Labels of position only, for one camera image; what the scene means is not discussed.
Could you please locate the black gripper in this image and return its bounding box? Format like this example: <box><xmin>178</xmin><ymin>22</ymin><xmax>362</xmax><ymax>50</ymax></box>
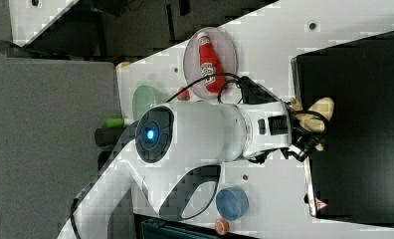
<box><xmin>281</xmin><ymin>109</ymin><xmax>328</xmax><ymax>162</ymax></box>

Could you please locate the yellow plush peeled banana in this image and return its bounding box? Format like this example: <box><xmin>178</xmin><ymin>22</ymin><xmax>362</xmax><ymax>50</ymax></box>
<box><xmin>290</xmin><ymin>97</ymin><xmax>334</xmax><ymax>154</ymax></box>

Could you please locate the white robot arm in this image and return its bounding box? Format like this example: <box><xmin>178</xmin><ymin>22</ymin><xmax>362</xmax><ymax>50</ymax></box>
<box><xmin>57</xmin><ymin>99</ymin><xmax>334</xmax><ymax>239</ymax></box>

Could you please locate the silver black toaster oven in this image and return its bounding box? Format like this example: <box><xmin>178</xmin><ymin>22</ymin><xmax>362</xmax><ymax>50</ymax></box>
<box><xmin>292</xmin><ymin>31</ymin><xmax>394</xmax><ymax>228</ymax></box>

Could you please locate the blue plastic cup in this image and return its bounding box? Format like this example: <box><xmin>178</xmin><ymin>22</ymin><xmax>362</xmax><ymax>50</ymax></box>
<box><xmin>216</xmin><ymin>187</ymin><xmax>249</xmax><ymax>221</ymax></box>

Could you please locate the plush orange slice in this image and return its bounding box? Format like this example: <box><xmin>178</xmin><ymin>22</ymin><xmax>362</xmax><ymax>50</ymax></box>
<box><xmin>214</xmin><ymin>218</ymin><xmax>229</xmax><ymax>235</ymax></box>

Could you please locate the red plush ketchup bottle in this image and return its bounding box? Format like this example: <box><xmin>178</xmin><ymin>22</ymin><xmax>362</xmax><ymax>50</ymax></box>
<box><xmin>197</xmin><ymin>32</ymin><xmax>226</xmax><ymax>94</ymax></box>

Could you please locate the grey round plate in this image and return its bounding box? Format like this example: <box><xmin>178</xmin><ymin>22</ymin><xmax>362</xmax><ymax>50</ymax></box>
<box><xmin>183</xmin><ymin>28</ymin><xmax>238</xmax><ymax>100</ymax></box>

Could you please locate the pink plush strawberry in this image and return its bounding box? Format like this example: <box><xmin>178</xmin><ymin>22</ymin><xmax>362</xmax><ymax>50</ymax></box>
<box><xmin>177</xmin><ymin>88</ymin><xmax>190</xmax><ymax>101</ymax></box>

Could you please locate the green plastic colander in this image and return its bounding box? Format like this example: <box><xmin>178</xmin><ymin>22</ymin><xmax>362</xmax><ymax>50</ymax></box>
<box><xmin>132</xmin><ymin>86</ymin><xmax>169</xmax><ymax>120</ymax></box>

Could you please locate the green plush vegetable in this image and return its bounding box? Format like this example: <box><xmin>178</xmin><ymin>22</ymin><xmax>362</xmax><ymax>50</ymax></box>
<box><xmin>105</xmin><ymin>119</ymin><xmax>134</xmax><ymax>128</ymax></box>

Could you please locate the small black pot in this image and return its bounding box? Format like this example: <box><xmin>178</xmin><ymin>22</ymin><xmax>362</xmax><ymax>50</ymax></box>
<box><xmin>95</xmin><ymin>127</ymin><xmax>133</xmax><ymax>146</ymax></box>

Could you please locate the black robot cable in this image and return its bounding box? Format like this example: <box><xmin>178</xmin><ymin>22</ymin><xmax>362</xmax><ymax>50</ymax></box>
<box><xmin>166</xmin><ymin>72</ymin><xmax>253</xmax><ymax>105</ymax></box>

